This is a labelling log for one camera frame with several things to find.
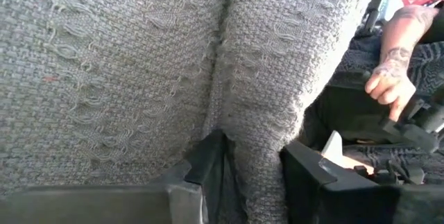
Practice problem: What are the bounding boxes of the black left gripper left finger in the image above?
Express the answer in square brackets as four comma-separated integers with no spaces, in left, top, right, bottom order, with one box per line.
[0,128,230,224]

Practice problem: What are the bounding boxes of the beige woven towel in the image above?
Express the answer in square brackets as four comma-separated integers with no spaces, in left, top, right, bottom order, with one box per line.
[0,0,379,224]

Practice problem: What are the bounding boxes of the blue-grey patterned blanket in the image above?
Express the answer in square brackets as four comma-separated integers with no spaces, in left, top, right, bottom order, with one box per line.
[327,31,444,185]

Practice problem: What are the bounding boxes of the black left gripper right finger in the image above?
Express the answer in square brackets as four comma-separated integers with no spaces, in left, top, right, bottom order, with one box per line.
[280,140,444,224]

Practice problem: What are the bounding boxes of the person's forearm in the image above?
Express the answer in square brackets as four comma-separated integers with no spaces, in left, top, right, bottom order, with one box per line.
[379,4,441,79]

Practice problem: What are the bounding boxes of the person's hand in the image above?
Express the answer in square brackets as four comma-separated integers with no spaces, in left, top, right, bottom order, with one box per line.
[364,64,417,123]

